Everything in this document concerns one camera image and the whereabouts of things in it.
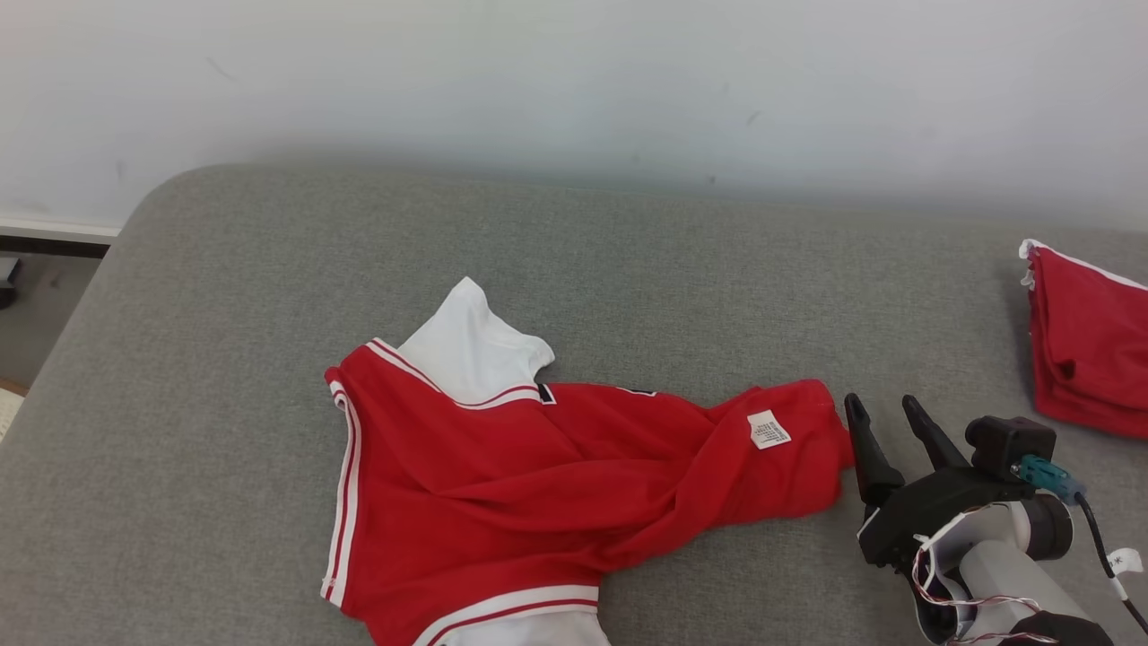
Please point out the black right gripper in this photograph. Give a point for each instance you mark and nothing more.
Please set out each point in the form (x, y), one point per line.
(933, 507)

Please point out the red Bulls 23 shorts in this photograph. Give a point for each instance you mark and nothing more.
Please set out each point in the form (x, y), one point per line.
(1094, 350)

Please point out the red white basketball jersey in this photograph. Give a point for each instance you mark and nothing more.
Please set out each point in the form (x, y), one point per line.
(502, 484)

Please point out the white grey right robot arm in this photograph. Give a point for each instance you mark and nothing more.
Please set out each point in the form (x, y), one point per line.
(1013, 574)

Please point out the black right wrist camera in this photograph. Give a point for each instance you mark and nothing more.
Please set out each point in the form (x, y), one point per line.
(1004, 444)

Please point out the white black wall baseboard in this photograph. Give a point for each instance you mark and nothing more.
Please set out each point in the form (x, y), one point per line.
(54, 235)

